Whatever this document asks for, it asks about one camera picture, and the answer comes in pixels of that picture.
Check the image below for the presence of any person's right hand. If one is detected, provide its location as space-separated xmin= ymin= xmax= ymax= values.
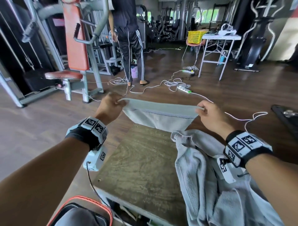
xmin=195 ymin=100 xmax=236 ymax=141

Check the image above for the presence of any person's left hand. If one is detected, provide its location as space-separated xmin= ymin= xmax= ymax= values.
xmin=94 ymin=91 xmax=128 ymax=126

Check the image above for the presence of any grey towel striped border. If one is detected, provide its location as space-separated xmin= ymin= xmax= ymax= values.
xmin=117 ymin=97 xmax=206 ymax=134

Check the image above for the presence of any heap of grey towels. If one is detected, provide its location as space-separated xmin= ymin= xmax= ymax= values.
xmin=170 ymin=129 xmax=286 ymax=226

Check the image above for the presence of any black basket orange rim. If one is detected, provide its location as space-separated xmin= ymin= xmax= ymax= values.
xmin=46 ymin=195 xmax=114 ymax=226

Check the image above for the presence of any person's left forearm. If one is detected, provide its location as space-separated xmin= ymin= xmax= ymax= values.
xmin=0 ymin=137 xmax=91 ymax=226

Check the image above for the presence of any person's right forearm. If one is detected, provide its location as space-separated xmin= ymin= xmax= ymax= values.
xmin=245 ymin=153 xmax=298 ymax=226

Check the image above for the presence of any person's left leg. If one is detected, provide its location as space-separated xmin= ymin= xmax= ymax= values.
xmin=60 ymin=206 xmax=104 ymax=226

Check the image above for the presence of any black wristband with marker tags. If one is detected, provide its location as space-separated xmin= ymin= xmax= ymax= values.
xmin=223 ymin=129 xmax=273 ymax=169
xmin=65 ymin=116 xmax=109 ymax=152

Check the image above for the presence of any purple waste bin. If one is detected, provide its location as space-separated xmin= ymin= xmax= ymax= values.
xmin=130 ymin=65 xmax=139 ymax=80

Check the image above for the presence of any grey weight machine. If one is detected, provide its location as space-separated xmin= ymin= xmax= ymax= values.
xmin=88 ymin=9 xmax=124 ymax=77

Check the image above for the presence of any orange padded gym machine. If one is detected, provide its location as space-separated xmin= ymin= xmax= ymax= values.
xmin=0 ymin=0 xmax=110 ymax=109

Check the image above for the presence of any black perforated platform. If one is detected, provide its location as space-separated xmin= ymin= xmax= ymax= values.
xmin=271 ymin=104 xmax=298 ymax=147

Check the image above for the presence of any orange chair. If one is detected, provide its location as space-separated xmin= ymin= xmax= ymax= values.
xmin=182 ymin=38 xmax=207 ymax=61

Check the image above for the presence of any white folding table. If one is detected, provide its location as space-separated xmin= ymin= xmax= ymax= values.
xmin=198 ymin=33 xmax=242 ymax=81

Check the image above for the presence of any black elliptical trainer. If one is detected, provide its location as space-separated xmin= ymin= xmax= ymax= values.
xmin=233 ymin=0 xmax=280 ymax=73

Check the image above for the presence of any yellow plastic crate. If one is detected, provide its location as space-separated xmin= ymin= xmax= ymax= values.
xmin=187 ymin=30 xmax=208 ymax=45

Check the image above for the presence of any white headset device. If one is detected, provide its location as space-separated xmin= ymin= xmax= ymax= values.
xmin=218 ymin=23 xmax=238 ymax=36

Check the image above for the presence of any row of black gym machines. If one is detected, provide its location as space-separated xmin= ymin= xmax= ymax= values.
xmin=145 ymin=4 xmax=187 ymax=43

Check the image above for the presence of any low wooden table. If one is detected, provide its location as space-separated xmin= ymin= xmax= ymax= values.
xmin=94 ymin=184 xmax=187 ymax=226

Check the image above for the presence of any long white cable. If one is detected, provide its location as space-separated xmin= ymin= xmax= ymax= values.
xmin=191 ymin=92 xmax=269 ymax=133

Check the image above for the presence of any looped white cable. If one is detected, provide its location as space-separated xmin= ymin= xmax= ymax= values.
xmin=109 ymin=75 xmax=174 ymax=94

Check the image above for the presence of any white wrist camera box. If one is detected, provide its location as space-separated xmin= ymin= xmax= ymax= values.
xmin=83 ymin=145 xmax=108 ymax=172
xmin=217 ymin=157 xmax=243 ymax=184

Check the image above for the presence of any tangled white cable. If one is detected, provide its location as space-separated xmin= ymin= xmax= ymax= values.
xmin=163 ymin=66 xmax=201 ymax=93

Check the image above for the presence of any black camera cable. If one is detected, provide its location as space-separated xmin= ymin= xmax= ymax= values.
xmin=86 ymin=161 xmax=111 ymax=209

